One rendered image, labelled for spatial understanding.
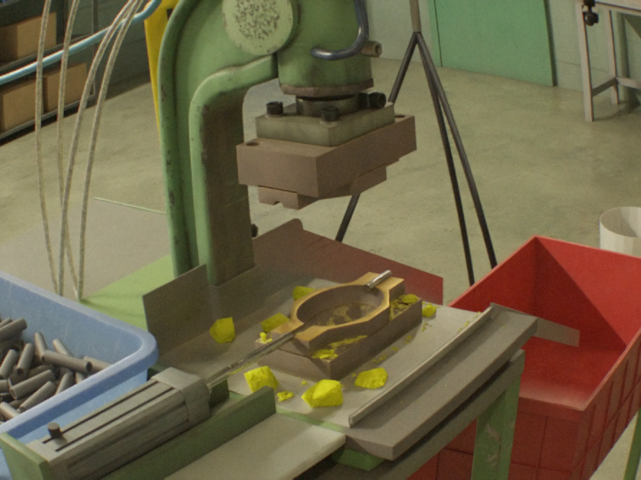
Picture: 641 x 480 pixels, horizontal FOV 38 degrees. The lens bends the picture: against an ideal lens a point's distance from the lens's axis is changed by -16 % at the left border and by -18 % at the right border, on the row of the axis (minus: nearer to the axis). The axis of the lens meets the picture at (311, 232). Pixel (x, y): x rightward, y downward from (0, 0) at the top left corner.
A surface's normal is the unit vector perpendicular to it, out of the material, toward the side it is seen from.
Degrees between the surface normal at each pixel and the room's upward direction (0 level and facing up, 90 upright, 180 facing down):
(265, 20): 90
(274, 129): 90
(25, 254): 0
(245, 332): 0
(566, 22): 90
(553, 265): 90
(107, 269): 0
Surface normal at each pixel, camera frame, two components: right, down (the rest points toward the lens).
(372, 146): 0.80, 0.16
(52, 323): -0.60, 0.18
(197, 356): -0.07, -0.94
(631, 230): -0.26, 0.31
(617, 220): 0.26, 0.27
